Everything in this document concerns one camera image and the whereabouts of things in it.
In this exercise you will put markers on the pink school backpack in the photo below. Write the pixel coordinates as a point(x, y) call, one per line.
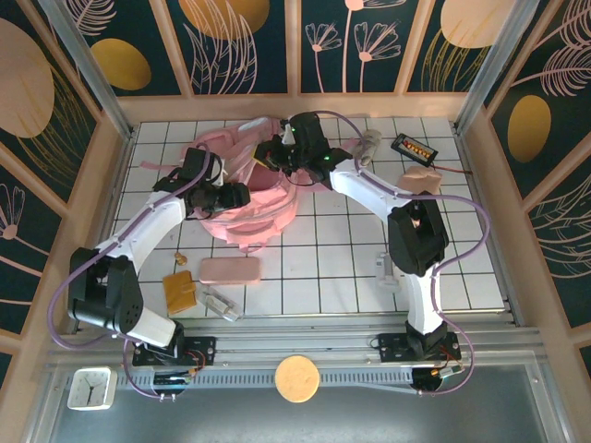
point(258, 217)

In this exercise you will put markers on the pink pencil case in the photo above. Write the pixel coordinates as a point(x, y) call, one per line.
point(231, 271)

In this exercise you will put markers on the mustard yellow wallet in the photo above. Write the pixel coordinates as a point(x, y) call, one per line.
point(180, 293)

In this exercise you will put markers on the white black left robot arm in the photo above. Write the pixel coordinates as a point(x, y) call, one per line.
point(148, 226)

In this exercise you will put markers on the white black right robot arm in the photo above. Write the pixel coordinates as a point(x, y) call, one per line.
point(369, 189)

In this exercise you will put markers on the small brass knob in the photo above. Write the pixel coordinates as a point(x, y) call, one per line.
point(181, 259)

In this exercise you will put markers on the black charger box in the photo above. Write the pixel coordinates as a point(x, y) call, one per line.
point(414, 148)

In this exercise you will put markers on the round yellow sponge disc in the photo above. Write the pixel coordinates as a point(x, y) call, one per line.
point(297, 378)

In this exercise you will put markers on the white alarm clock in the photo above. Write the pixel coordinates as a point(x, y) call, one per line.
point(91, 388)

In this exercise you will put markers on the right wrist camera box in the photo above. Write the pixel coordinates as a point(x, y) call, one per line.
point(288, 136)

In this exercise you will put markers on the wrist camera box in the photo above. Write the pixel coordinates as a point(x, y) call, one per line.
point(220, 171)
point(288, 136)

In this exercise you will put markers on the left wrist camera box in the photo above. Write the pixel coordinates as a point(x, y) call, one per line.
point(220, 171)

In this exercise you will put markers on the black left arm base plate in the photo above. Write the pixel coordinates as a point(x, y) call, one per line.
point(203, 348)

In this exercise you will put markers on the aluminium mounting rail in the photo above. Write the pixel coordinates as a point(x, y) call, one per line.
point(295, 343)

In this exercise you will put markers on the aluminium frame post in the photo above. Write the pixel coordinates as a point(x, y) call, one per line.
point(494, 69)
point(88, 69)

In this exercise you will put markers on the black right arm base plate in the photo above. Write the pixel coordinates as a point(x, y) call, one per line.
point(392, 346)

